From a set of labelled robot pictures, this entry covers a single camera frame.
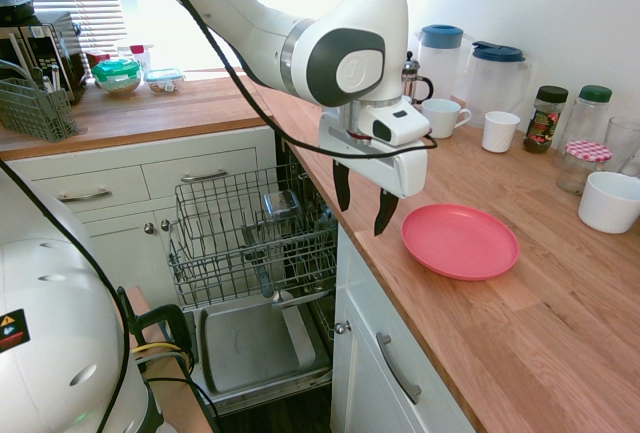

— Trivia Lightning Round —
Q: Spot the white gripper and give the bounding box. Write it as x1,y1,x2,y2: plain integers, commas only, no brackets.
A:
318,113,430,238

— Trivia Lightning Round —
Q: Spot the red plastic plate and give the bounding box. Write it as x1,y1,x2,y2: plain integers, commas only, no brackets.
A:
401,203,521,283

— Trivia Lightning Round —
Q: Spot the built-in dishwasher body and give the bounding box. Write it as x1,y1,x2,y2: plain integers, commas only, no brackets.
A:
273,125,341,354

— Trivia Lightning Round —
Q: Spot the clear glass food container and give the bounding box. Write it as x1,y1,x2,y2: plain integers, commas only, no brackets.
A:
262,190,301,222

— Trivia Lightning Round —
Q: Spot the white ceramic mug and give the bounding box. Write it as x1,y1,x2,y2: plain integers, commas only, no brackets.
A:
421,98,473,140

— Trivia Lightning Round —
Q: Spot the glass French press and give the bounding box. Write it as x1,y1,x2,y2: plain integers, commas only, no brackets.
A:
401,50,435,104

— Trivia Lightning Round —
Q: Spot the white ribbed cup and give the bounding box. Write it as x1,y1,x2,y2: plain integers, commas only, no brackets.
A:
481,110,521,154

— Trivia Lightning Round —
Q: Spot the white pitcher round blue lid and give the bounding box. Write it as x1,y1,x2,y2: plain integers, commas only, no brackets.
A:
413,23,474,104

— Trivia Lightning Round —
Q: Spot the clear pitcher dark blue lid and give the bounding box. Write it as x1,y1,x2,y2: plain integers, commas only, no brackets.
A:
457,40,532,129

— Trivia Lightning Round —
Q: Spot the white kitchen cabinet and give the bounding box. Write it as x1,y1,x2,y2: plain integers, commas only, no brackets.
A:
0,125,279,304
329,222,476,433

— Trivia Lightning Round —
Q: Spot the dark jar black lid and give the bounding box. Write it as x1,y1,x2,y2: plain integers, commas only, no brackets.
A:
522,85,570,155

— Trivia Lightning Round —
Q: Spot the glass jar red checked lid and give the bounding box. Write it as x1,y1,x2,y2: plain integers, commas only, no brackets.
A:
555,139,614,196

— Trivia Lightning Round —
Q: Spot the black C-clamp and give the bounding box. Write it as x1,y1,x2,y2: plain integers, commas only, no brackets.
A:
117,287,194,384

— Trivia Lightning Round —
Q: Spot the glass container blue lid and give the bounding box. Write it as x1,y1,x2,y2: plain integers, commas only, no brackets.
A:
143,68,186,96

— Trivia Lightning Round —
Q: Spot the clear jar green lid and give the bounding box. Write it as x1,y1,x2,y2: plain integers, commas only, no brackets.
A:
567,84,614,154

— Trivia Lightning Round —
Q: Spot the white ceramic bowl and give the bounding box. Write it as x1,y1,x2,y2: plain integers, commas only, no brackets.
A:
577,170,640,235

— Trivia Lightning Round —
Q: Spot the clear glass tumbler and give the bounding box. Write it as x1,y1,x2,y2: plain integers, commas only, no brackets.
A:
602,116,640,178

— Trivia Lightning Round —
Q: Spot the white jar red lid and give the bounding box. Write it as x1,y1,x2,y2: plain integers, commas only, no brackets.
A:
115,38,156,72

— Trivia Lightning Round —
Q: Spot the glass bowl green lid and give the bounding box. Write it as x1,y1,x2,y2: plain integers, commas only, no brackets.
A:
91,57,144,99

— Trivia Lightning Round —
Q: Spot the small red box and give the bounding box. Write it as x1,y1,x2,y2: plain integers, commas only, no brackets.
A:
84,50,111,72

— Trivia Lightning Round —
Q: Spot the grey plastic cutlery basket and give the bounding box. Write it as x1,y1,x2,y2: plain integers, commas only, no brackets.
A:
0,60,80,143

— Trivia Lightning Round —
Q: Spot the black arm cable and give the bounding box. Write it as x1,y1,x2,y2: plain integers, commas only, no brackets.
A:
0,0,439,433

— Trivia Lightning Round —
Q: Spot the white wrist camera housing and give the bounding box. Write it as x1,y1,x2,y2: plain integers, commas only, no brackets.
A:
359,102,432,148

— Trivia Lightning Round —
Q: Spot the grey wire dishwasher rack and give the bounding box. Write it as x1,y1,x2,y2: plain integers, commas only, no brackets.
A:
167,162,339,310

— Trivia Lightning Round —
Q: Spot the metal drawer handle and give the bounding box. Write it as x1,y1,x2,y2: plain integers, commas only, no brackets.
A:
375,331,423,406
57,188,112,203
180,169,229,183

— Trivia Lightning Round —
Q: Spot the yellow cable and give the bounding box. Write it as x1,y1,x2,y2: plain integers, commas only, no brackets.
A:
130,341,194,369

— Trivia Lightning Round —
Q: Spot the grey cable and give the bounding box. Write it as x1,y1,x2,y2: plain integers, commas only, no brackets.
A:
133,350,191,372

